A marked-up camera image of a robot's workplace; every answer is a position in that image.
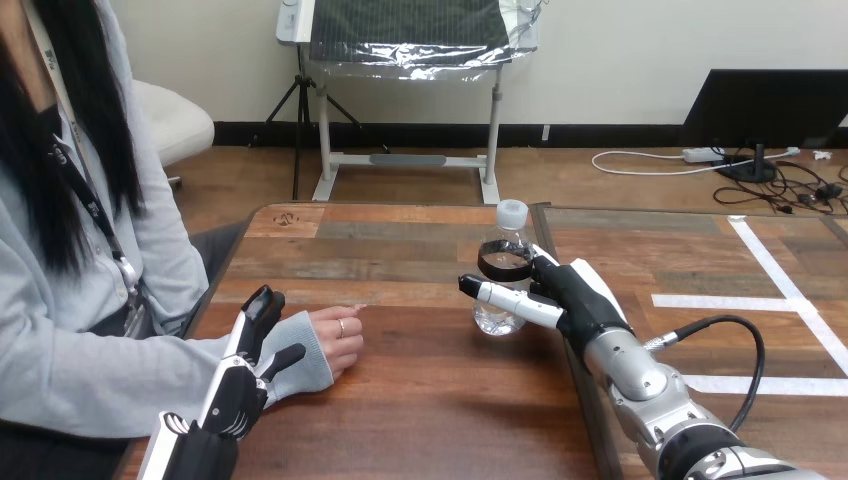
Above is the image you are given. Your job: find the person's hand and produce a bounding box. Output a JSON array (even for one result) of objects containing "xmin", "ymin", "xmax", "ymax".
[{"xmin": 307, "ymin": 303, "xmax": 368, "ymax": 383}]

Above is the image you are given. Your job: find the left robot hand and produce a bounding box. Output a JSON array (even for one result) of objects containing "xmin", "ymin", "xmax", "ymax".
[{"xmin": 137, "ymin": 284, "xmax": 308, "ymax": 480}]

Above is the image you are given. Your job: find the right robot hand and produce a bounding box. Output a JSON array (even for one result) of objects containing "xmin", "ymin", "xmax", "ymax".
[{"xmin": 458, "ymin": 245, "xmax": 634, "ymax": 356}]

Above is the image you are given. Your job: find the clear water bottle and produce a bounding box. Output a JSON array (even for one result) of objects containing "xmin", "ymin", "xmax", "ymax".
[{"xmin": 471, "ymin": 199, "xmax": 537, "ymax": 338}]

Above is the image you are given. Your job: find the person's forearm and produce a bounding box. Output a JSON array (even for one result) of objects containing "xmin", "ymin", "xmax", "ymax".
[{"xmin": 0, "ymin": 309, "xmax": 335, "ymax": 441}]

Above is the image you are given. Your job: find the person's body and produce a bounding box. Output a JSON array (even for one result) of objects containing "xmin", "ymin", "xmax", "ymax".
[{"xmin": 0, "ymin": 0, "xmax": 248, "ymax": 480}]

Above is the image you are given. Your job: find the white power strip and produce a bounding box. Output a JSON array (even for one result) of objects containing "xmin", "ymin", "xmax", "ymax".
[{"xmin": 681, "ymin": 146, "xmax": 727, "ymax": 165}]

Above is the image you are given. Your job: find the white desk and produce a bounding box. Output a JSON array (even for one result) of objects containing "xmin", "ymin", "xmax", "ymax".
[{"xmin": 274, "ymin": 0, "xmax": 541, "ymax": 206}]

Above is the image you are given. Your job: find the black tripod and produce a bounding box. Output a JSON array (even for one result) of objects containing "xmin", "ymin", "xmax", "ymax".
[{"xmin": 248, "ymin": 44, "xmax": 392, "ymax": 201}]

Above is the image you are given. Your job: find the dark screen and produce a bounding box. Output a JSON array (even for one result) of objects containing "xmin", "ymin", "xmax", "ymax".
[{"xmin": 678, "ymin": 68, "xmax": 848, "ymax": 185}]

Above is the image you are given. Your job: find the white cushioned chair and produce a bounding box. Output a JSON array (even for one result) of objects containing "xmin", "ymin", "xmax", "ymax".
[{"xmin": 132, "ymin": 79, "xmax": 217, "ymax": 188}]

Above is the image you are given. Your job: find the foil sheet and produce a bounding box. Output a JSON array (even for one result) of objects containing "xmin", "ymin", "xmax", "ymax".
[{"xmin": 307, "ymin": 0, "xmax": 543, "ymax": 83}]

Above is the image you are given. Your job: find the white cable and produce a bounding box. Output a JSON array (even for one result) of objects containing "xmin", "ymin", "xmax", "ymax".
[{"xmin": 590, "ymin": 146, "xmax": 803, "ymax": 178}]

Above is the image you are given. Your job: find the black cable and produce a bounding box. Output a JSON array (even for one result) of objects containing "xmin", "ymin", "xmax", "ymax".
[{"xmin": 644, "ymin": 314, "xmax": 767, "ymax": 433}]

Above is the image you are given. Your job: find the tangle of cables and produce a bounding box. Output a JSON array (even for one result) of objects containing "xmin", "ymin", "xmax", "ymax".
[{"xmin": 711, "ymin": 148, "xmax": 848, "ymax": 217}]

